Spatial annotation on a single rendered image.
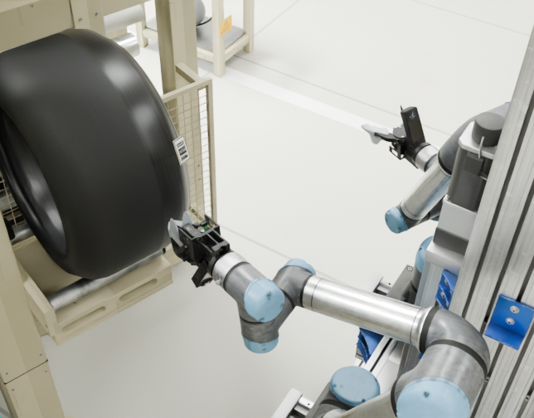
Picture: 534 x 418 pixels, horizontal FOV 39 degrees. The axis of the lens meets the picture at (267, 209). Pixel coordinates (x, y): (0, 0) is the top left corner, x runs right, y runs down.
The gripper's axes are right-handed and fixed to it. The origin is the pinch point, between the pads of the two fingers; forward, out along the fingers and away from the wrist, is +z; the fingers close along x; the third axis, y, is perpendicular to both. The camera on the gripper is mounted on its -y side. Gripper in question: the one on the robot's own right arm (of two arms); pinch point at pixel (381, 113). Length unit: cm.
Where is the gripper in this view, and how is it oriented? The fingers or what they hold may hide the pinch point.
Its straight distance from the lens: 231.5
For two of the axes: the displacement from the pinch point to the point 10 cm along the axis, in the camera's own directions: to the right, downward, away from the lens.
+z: -5.3, -5.9, 6.0
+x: 8.4, -4.5, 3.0
